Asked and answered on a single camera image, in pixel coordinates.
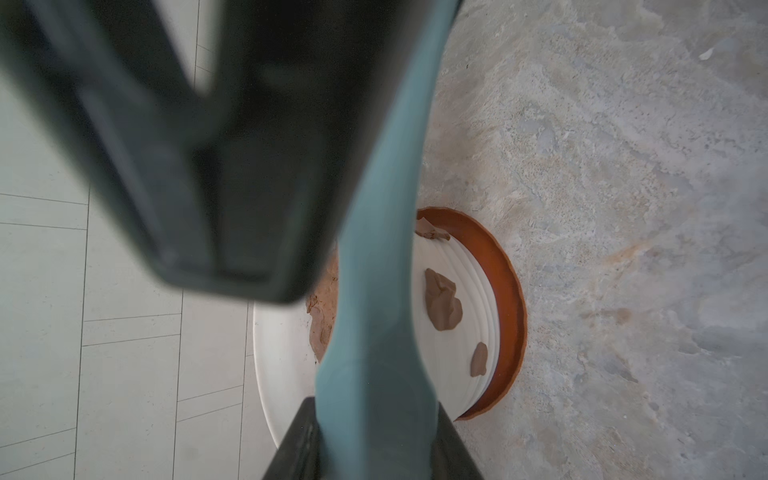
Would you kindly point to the white ceramic pot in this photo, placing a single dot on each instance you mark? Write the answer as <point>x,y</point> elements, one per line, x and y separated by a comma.
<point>289,343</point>

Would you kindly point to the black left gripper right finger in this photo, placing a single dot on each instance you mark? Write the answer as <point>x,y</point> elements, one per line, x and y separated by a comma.
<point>371,447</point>

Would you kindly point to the terracotta saucer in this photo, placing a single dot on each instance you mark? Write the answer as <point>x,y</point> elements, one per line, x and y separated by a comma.
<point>504,300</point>

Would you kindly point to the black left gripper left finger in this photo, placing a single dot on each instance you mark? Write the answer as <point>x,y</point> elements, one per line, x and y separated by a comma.
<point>314,109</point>

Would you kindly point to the teal scrubbing brush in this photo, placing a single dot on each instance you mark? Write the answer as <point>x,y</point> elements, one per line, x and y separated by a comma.
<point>372,364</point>

